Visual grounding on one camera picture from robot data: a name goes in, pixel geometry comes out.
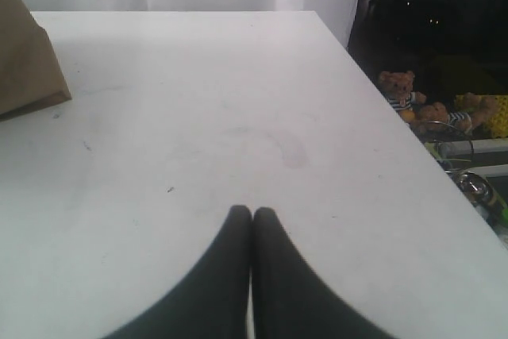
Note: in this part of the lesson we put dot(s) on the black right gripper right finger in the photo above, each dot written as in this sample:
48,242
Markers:
289,299

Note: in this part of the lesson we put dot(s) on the brown paper shopping bag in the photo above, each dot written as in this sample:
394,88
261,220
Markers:
31,77

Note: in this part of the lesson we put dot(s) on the shiny metal bowl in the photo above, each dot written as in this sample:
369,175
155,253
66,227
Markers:
475,187

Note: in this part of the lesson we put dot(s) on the brown teddy bear lying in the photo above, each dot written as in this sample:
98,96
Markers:
435,117

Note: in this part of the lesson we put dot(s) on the wire basket rim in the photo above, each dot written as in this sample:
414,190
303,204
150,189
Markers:
446,144

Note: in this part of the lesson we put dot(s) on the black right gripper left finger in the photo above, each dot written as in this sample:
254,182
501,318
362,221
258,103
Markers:
211,301

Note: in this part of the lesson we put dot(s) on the brown teddy bear upright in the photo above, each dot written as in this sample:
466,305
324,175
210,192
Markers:
398,89

